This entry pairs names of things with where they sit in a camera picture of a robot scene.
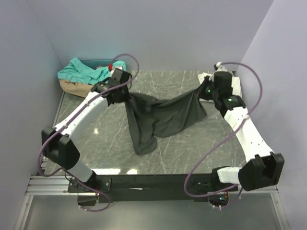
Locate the dark grey t shirt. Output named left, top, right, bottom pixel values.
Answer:
left=125, top=90, right=207, bottom=156

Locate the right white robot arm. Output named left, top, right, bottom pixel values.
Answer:
left=198, top=70, right=284, bottom=191

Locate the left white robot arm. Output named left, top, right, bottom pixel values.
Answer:
left=39, top=83, right=129, bottom=193

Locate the folded white t shirt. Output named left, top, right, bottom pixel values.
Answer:
left=198, top=72, right=242, bottom=97

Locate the tan t shirt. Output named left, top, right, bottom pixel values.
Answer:
left=59, top=79, right=93, bottom=98

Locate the teal plastic basket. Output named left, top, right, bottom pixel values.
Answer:
left=80, top=59, right=127, bottom=75

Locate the teal t shirt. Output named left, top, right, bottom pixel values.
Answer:
left=57, top=57, right=127, bottom=86

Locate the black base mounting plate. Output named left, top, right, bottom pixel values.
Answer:
left=67, top=173, right=239, bottom=204

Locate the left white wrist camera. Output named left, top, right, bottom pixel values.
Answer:
left=108, top=64, right=132, bottom=84

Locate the aluminium rail frame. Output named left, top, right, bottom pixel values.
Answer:
left=14, top=153, right=292, bottom=230

